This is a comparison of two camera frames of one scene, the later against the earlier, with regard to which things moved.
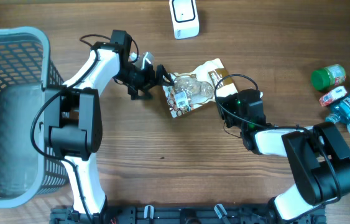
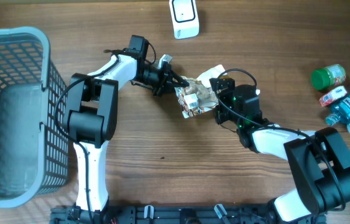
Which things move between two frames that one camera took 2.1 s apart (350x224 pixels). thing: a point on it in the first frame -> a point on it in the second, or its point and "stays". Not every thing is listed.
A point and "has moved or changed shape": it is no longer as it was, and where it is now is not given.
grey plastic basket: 13,72 stays
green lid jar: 322,79 stays
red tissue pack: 332,95 stays
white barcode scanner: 185,18 stays
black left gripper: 150,81 -> 168,83
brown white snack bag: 194,89 has moved or changed shape
